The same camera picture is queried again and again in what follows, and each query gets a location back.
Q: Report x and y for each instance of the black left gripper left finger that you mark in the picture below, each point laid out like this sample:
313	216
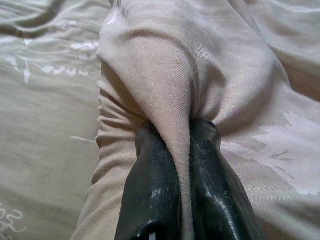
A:
150	195

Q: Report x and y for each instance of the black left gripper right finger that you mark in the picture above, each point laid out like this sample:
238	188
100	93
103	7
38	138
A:
212	195

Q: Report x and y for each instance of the bed with beige leaf sheet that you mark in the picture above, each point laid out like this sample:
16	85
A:
37	100

